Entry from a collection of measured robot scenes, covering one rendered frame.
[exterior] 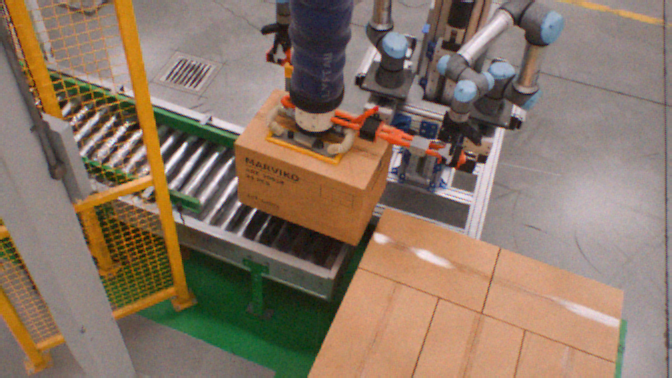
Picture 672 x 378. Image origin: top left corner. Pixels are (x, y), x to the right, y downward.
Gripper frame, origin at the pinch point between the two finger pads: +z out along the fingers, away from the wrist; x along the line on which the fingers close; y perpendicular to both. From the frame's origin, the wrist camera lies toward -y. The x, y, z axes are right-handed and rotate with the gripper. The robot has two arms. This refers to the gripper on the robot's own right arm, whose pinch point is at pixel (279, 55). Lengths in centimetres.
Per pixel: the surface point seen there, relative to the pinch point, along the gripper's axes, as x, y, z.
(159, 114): -10, -65, 59
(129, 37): -74, -20, -52
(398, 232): -22, 77, 64
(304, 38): -36, 27, -44
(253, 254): -64, 19, 64
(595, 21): 301, 150, 121
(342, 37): -29, 39, -44
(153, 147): -74, -19, 0
